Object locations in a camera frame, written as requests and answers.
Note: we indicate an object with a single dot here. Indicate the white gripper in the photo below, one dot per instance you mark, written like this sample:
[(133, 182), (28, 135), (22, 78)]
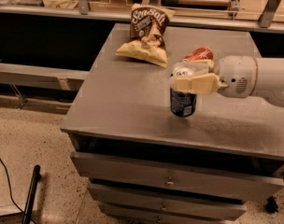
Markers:
[(236, 75)]

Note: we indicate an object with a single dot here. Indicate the blue pepsi can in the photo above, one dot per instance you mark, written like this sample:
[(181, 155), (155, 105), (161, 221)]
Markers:
[(182, 104)]

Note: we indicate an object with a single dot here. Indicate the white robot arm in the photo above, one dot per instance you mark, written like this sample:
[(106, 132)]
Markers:
[(269, 83)]

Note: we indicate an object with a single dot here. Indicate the orange soda can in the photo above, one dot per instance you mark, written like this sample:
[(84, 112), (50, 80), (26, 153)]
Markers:
[(199, 54)]

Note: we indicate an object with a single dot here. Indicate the sea salt chip bag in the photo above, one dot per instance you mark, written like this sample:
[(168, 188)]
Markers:
[(148, 24)]

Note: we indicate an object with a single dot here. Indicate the grey drawer cabinet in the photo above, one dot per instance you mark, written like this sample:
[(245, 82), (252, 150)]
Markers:
[(144, 162)]

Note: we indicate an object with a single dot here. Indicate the black cabinet caster wheel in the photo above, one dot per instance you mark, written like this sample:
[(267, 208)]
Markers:
[(271, 206)]

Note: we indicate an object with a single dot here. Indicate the grey metal bench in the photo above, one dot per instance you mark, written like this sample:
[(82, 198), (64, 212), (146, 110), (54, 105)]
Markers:
[(16, 75)]

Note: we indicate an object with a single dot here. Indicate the black pole on floor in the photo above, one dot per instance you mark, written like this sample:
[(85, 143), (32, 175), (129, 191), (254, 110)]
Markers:
[(28, 210)]

